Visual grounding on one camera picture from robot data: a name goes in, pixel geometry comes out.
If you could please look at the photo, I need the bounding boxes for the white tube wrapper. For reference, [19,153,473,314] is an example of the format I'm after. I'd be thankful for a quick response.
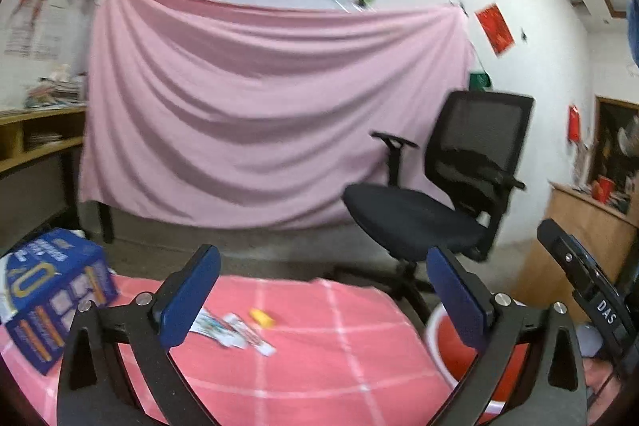
[223,313,276,357]

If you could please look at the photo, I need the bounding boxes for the yellow small wrapper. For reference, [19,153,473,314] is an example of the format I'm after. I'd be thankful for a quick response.
[249,308,275,329]

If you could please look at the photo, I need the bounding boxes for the red plastic trash bucket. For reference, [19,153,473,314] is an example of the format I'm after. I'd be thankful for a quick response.
[423,304,528,423]

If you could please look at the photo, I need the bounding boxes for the person's right hand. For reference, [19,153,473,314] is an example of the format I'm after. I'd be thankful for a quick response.
[583,358,623,408]

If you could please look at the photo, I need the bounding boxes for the wooden cabinet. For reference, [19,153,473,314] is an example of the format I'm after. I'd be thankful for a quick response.
[511,183,638,323]

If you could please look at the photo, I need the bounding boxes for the red cup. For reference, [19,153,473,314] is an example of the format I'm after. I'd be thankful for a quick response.
[591,175,615,204]

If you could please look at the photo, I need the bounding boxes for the blue cardboard box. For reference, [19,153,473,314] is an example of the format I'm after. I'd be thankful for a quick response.
[1,228,118,375]

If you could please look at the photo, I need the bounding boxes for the pink checkered tablecloth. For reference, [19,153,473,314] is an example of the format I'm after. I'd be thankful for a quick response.
[0,274,453,426]

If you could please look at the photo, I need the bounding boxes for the black office chair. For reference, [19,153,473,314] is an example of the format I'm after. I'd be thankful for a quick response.
[328,91,534,322]

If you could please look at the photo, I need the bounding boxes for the red hanging ornament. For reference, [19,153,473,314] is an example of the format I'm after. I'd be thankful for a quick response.
[568,104,581,144]

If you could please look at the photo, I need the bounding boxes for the green sign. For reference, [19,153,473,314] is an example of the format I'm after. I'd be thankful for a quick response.
[469,71,493,92]

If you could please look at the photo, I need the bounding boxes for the wooden shelf desk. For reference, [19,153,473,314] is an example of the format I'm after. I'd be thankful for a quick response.
[1,105,87,254]

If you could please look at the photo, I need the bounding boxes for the red diamond paper poster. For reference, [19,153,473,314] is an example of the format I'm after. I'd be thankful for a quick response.
[476,3,514,56]

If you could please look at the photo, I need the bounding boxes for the stack of books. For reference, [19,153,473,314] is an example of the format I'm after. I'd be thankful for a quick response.
[24,64,88,110]

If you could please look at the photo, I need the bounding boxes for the pink hanging sheet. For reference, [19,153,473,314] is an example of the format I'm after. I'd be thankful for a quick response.
[78,0,473,230]

